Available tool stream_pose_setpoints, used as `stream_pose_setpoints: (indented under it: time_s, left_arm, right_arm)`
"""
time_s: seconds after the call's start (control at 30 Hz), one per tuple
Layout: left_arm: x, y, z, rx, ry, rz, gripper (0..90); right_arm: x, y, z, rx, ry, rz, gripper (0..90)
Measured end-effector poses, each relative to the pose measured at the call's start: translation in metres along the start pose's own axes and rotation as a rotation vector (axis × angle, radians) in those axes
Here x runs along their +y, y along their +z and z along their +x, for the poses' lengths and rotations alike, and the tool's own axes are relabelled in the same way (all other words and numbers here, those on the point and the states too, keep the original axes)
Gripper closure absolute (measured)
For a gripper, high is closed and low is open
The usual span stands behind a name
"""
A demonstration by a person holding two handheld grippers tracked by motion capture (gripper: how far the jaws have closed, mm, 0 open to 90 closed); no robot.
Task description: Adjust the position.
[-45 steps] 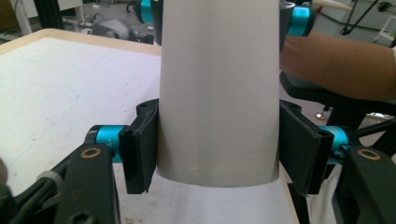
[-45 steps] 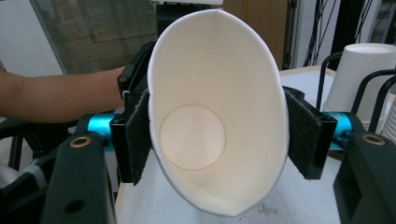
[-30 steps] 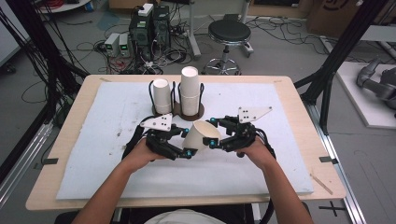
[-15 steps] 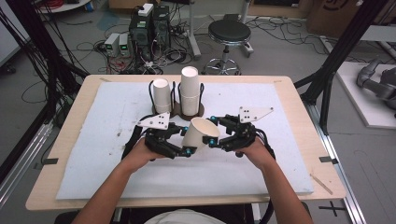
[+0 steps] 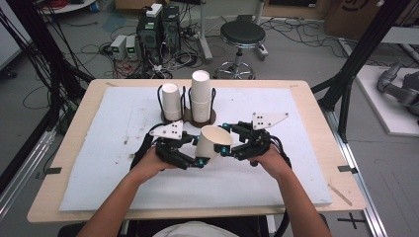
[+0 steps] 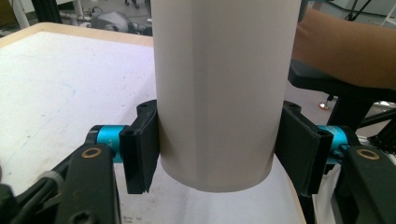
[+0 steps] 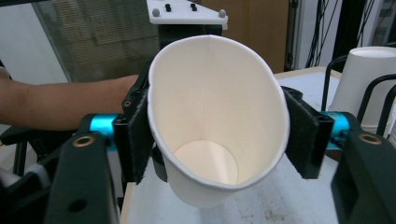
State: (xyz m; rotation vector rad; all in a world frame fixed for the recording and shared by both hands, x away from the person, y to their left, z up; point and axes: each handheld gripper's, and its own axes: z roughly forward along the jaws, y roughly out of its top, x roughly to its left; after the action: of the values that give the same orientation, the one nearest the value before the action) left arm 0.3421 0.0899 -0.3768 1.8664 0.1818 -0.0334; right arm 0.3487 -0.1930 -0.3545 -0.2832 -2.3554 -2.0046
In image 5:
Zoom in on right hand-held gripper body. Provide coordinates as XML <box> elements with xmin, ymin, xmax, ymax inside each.
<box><xmin>235</xmin><ymin>112</ymin><xmax>291</xmax><ymax>162</ymax></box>

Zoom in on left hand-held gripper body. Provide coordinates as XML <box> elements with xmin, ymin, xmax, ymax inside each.
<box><xmin>148</xmin><ymin>119</ymin><xmax>190</xmax><ymax>163</ymax></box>

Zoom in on white paper cup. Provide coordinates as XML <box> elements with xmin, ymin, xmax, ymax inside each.
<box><xmin>195</xmin><ymin>124</ymin><xmax>234</xmax><ymax>162</ymax></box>

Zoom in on dark wire cup holder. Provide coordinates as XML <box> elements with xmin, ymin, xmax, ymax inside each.
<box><xmin>157</xmin><ymin>84</ymin><xmax>217</xmax><ymax>128</ymax></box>

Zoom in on person's right hand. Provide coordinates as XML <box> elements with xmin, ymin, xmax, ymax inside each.
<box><xmin>248</xmin><ymin>144</ymin><xmax>293</xmax><ymax>181</ymax></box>

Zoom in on person's left hand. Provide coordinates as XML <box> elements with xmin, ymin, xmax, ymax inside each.
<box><xmin>129</xmin><ymin>146</ymin><xmax>179</xmax><ymax>184</ymax></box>

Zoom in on short stack of white cups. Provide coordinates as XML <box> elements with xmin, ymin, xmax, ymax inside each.
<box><xmin>161</xmin><ymin>82</ymin><xmax>183</xmax><ymax>121</ymax></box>

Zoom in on white foam mat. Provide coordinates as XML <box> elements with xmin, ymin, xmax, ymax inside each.
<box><xmin>58</xmin><ymin>86</ymin><xmax>333</xmax><ymax>212</ymax></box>

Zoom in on tall stack of white cups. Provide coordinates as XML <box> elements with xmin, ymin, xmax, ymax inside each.
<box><xmin>191</xmin><ymin>69</ymin><xmax>212</xmax><ymax>123</ymax></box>

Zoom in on person's white shirt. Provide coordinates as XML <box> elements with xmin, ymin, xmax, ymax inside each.
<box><xmin>151</xmin><ymin>220</ymin><xmax>240</xmax><ymax>237</ymax></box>

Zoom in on grey power supply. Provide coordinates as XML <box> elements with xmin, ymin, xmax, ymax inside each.
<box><xmin>125</xmin><ymin>35</ymin><xmax>139</xmax><ymax>61</ymax></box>
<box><xmin>109</xmin><ymin>34</ymin><xmax>127</xmax><ymax>61</ymax></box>

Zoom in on black tape strip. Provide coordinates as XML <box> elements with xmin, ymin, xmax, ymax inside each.
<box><xmin>35</xmin><ymin>167</ymin><xmax>63</xmax><ymax>181</ymax></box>
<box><xmin>337</xmin><ymin>165</ymin><xmax>359</xmax><ymax>175</ymax></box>

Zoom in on thin wooden stick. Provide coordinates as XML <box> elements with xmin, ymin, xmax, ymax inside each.
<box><xmin>327</xmin><ymin>183</ymin><xmax>354</xmax><ymax>207</ymax></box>

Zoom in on black round stool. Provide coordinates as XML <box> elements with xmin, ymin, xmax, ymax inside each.
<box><xmin>213</xmin><ymin>20</ymin><xmax>267</xmax><ymax>81</ymax></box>

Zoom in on black computer tower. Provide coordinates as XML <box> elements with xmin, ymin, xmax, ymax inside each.
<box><xmin>161</xmin><ymin>5</ymin><xmax>182</xmax><ymax>52</ymax></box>
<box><xmin>136</xmin><ymin>13</ymin><xmax>164</xmax><ymax>65</ymax></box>

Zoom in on grey stand leg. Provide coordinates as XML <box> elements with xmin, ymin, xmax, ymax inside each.
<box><xmin>197</xmin><ymin>0</ymin><xmax>214</xmax><ymax>64</ymax></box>

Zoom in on white box on tower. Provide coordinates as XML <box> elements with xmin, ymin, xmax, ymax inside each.
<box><xmin>145</xmin><ymin>3</ymin><xmax>164</xmax><ymax>19</ymax></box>

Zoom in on white platform board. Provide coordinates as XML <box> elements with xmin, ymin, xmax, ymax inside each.
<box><xmin>355</xmin><ymin>64</ymin><xmax>419</xmax><ymax>137</ymax></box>

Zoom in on white round table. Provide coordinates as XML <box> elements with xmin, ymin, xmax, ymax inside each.
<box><xmin>39</xmin><ymin>0</ymin><xmax>98</xmax><ymax>16</ymax></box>

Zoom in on cardboard box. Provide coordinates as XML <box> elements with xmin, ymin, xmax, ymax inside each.
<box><xmin>324</xmin><ymin>0</ymin><xmax>413</xmax><ymax>41</ymax></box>

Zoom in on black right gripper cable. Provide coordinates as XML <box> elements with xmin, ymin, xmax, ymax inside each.
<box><xmin>268</xmin><ymin>134</ymin><xmax>294</xmax><ymax>169</ymax></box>

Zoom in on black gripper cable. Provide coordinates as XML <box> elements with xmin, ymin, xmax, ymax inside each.
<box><xmin>268</xmin><ymin>134</ymin><xmax>294</xmax><ymax>169</ymax></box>
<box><xmin>129</xmin><ymin>122</ymin><xmax>166</xmax><ymax>171</ymax></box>

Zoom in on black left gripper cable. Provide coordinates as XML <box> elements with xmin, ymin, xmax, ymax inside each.
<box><xmin>129</xmin><ymin>122</ymin><xmax>166</xmax><ymax>171</ymax></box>

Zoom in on aluminium rail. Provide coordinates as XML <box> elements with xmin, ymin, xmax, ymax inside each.
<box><xmin>320</xmin><ymin>107</ymin><xmax>389</xmax><ymax>237</ymax></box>
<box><xmin>0</xmin><ymin>127</ymin><xmax>57</xmax><ymax>220</ymax></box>

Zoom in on loose black floor cables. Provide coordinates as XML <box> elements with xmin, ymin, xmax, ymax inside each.
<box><xmin>260</xmin><ymin>16</ymin><xmax>350</xmax><ymax>60</ymax></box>

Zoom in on black metal frame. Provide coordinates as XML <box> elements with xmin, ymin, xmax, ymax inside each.
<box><xmin>310</xmin><ymin>0</ymin><xmax>419</xmax><ymax>142</ymax></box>

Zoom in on black frame with cable bundle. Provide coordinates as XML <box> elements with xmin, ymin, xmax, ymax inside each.
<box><xmin>0</xmin><ymin>0</ymin><xmax>95</xmax><ymax>132</ymax></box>

